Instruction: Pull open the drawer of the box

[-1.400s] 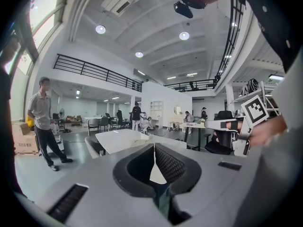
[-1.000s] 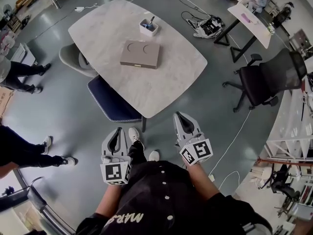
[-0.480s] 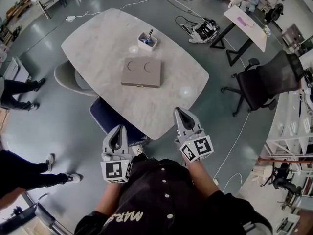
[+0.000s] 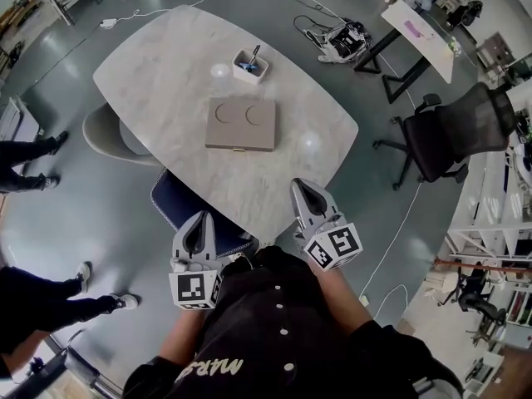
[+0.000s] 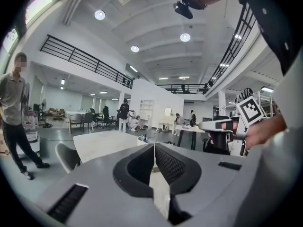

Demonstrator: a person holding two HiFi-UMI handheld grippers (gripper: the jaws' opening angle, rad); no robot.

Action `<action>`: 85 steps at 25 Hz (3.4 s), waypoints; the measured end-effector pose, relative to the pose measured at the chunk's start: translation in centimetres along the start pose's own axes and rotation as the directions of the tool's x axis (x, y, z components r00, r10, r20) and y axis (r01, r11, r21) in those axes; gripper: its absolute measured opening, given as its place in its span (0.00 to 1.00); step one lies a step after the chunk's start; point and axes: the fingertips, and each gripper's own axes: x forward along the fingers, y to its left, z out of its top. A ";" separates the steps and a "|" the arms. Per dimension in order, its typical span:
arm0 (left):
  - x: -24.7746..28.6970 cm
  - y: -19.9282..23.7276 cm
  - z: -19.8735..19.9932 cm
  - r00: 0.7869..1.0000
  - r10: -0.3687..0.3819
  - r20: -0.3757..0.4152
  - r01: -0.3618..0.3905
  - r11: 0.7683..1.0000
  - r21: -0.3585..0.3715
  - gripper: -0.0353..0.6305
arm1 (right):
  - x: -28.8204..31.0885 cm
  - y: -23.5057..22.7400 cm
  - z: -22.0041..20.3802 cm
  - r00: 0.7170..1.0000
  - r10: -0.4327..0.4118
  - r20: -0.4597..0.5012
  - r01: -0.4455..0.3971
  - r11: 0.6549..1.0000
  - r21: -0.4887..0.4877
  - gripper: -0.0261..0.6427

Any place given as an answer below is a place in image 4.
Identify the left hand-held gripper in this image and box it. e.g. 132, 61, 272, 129
167, 209, 224, 312

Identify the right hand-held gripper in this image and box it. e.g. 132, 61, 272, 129
289, 178, 364, 273

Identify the person's left forearm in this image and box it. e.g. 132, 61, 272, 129
159, 303, 217, 367

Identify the person's right forearm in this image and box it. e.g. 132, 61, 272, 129
313, 259, 375, 336

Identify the beige drawer box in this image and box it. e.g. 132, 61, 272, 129
204, 96, 278, 147

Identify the dark blue padded chair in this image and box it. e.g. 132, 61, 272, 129
149, 166, 257, 261

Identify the person's black shirt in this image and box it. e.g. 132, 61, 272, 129
122, 245, 465, 399

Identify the beige shell chair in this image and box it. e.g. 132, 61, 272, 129
81, 101, 165, 168

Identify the white pen holder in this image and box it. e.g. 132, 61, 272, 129
231, 47, 269, 86

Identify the black and white bag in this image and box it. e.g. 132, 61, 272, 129
318, 21, 373, 64

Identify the black mesh office chair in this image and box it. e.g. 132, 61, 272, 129
372, 81, 516, 191

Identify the white shelving rack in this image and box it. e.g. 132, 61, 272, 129
446, 137, 532, 399

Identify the white desk with black legs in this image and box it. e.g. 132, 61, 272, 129
352, 0, 458, 106

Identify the purple flat item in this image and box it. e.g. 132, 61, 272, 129
402, 19, 433, 39

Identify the white storage crate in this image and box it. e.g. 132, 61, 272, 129
0, 96, 42, 143

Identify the grey cabinet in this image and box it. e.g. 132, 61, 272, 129
475, 31, 519, 72

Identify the wooden pallet stack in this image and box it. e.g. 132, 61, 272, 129
0, 0, 41, 28

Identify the white floor cable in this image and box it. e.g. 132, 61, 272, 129
361, 180, 423, 303
108, 0, 286, 27

